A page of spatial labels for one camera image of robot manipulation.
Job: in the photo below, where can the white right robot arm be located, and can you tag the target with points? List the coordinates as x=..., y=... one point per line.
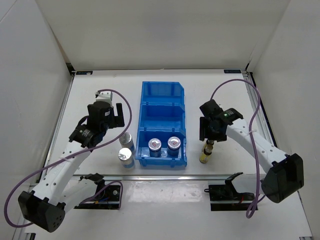
x=284, y=172

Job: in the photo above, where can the blue plastic divided bin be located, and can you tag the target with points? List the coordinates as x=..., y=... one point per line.
x=161, y=115

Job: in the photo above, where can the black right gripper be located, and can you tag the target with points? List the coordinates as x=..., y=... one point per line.
x=204, y=134

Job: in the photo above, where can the yellow label sauce bottle front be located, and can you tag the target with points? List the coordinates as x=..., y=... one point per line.
x=206, y=154

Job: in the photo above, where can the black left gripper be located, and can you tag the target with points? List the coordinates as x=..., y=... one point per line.
x=118, y=121

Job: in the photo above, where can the silver lid jar front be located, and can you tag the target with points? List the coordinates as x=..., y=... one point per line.
x=126, y=158

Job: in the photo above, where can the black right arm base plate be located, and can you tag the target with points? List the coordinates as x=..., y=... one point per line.
x=224, y=198

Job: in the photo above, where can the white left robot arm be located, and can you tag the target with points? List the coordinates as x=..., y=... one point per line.
x=48, y=202

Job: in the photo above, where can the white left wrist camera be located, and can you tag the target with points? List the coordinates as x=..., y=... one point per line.
x=104, y=96

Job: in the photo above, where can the aluminium table edge rail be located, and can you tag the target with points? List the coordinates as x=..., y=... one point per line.
x=193, y=177

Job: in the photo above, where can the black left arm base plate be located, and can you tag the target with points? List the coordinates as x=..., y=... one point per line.
x=109, y=199

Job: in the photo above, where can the silver lid jar rear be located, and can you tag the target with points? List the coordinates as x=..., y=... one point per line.
x=126, y=141

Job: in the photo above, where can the silver lid jar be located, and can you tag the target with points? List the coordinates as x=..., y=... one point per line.
x=126, y=158
x=126, y=141

